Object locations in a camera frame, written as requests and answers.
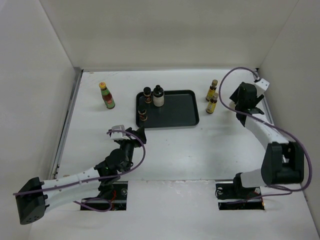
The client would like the white powder shaker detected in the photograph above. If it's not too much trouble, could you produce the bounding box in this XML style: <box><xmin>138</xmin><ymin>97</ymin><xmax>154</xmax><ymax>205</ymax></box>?
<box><xmin>152</xmin><ymin>85</ymin><xmax>165</xmax><ymax>107</ymax></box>
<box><xmin>229</xmin><ymin>101</ymin><xmax>236</xmax><ymax>110</ymax></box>

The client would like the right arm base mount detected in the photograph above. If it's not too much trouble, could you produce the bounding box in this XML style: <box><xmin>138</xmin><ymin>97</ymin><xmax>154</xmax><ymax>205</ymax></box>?
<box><xmin>215</xmin><ymin>182</ymin><xmax>265</xmax><ymax>211</ymax></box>

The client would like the yellow label bottle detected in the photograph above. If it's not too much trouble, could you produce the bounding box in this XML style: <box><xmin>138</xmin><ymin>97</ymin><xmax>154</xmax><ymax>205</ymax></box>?
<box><xmin>205</xmin><ymin>79</ymin><xmax>218</xmax><ymax>101</ymax></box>
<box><xmin>206</xmin><ymin>93</ymin><xmax>219</xmax><ymax>114</ymax></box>

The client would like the small spice jar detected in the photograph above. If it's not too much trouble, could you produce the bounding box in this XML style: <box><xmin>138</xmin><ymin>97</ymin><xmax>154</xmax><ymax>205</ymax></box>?
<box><xmin>137</xmin><ymin>107</ymin><xmax>148</xmax><ymax>122</ymax></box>
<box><xmin>143</xmin><ymin>87</ymin><xmax>152</xmax><ymax>104</ymax></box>

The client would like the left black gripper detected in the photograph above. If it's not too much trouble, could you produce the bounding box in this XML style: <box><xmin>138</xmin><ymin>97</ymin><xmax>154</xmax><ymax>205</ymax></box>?
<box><xmin>119</xmin><ymin>125</ymin><xmax>145</xmax><ymax>173</ymax></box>

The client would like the rear yellow label bottle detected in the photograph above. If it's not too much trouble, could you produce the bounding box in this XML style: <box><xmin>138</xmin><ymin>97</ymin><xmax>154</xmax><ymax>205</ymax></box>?
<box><xmin>205</xmin><ymin>79</ymin><xmax>218</xmax><ymax>101</ymax></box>

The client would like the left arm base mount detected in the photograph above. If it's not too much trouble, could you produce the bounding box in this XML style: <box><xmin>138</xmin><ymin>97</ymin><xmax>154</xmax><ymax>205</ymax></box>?
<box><xmin>81</xmin><ymin>181</ymin><xmax>129</xmax><ymax>211</ymax></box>

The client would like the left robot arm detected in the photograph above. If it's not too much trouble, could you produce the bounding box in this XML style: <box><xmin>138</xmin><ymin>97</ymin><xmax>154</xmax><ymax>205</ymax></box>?
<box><xmin>14</xmin><ymin>125</ymin><xmax>147</xmax><ymax>225</ymax></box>

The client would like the black plastic tray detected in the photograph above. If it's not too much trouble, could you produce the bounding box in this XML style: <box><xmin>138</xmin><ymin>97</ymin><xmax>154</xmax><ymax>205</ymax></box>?
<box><xmin>135</xmin><ymin>90</ymin><xmax>200</xmax><ymax>129</ymax></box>

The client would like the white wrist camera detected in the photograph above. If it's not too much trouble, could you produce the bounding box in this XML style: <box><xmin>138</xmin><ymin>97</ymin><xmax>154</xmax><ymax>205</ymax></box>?
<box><xmin>106</xmin><ymin>125</ymin><xmax>127</xmax><ymax>141</ymax></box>
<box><xmin>253</xmin><ymin>78</ymin><xmax>270</xmax><ymax>97</ymax></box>

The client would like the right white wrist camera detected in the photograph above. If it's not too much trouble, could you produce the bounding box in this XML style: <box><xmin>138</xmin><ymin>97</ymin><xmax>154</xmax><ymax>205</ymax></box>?
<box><xmin>253</xmin><ymin>78</ymin><xmax>270</xmax><ymax>97</ymax></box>

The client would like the front yellow label bottle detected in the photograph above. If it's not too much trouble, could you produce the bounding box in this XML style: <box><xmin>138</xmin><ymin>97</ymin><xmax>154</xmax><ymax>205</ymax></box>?
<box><xmin>206</xmin><ymin>93</ymin><xmax>219</xmax><ymax>114</ymax></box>

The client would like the red chili sauce bottle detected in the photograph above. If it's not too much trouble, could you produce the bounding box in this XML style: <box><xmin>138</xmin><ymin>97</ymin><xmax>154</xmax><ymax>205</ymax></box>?
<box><xmin>99</xmin><ymin>82</ymin><xmax>115</xmax><ymax>109</ymax></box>

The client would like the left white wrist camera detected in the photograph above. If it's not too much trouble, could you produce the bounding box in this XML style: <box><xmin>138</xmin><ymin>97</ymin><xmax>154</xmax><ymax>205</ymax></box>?
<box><xmin>106</xmin><ymin>125</ymin><xmax>127</xmax><ymax>141</ymax></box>

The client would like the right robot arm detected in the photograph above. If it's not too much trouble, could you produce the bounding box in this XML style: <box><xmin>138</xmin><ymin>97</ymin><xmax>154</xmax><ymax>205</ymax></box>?
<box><xmin>229</xmin><ymin>80</ymin><xmax>305</xmax><ymax>198</ymax></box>

